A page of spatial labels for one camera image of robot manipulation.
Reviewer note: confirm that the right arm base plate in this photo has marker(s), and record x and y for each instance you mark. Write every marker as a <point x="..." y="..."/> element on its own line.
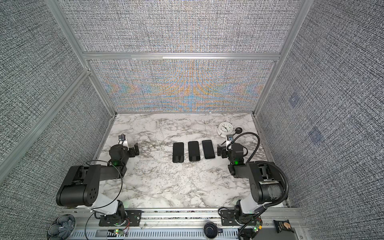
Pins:
<point x="228" y="217"/>

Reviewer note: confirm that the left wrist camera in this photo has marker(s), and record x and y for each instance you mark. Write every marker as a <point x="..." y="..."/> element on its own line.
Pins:
<point x="123" y="141"/>

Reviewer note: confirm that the black fan left corner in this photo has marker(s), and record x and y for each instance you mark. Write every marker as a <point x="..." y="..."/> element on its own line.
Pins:
<point x="62" y="228"/>

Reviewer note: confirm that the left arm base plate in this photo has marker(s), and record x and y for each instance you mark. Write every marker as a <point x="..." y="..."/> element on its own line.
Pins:
<point x="131" y="218"/>

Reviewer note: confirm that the snack packet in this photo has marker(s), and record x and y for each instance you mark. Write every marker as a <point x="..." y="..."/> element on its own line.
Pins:
<point x="283" y="226"/>

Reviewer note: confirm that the white round clock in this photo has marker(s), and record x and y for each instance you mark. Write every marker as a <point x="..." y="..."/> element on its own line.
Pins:
<point x="225" y="129"/>

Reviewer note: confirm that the black phone front screen up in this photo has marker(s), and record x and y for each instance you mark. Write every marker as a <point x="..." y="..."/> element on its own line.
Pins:
<point x="178" y="152"/>

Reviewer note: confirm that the black round-head spoon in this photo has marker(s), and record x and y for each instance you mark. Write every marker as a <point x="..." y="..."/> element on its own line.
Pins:
<point x="238" y="130"/>

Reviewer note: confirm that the black phone screen up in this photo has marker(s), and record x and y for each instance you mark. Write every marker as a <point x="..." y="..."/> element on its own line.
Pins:
<point x="178" y="152"/>
<point x="194" y="151"/>

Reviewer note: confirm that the small green circuit board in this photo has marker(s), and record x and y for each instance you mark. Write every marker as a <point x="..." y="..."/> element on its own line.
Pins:
<point x="120" y="232"/>

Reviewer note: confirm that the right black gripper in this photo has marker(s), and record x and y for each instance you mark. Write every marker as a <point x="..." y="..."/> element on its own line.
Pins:
<point x="224" y="149"/>

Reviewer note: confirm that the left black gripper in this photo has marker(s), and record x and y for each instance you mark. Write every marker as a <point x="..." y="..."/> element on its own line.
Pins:
<point x="132" y="153"/>

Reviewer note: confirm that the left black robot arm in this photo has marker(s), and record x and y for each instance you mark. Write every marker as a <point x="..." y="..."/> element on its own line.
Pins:
<point x="80" y="187"/>

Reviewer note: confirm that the aluminium front rail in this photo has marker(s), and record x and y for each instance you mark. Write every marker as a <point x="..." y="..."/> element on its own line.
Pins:
<point x="186" y="224"/>

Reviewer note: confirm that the right green circuit board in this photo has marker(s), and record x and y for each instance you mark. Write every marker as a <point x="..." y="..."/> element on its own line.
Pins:
<point x="257" y="227"/>

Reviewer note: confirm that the black screen purple phone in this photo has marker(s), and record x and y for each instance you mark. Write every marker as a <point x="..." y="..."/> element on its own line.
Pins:
<point x="208" y="149"/>

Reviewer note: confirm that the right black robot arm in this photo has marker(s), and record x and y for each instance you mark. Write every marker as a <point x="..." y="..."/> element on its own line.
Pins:
<point x="268" y="184"/>

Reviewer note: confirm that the black round knob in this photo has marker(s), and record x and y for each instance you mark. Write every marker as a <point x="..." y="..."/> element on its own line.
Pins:
<point x="211" y="230"/>

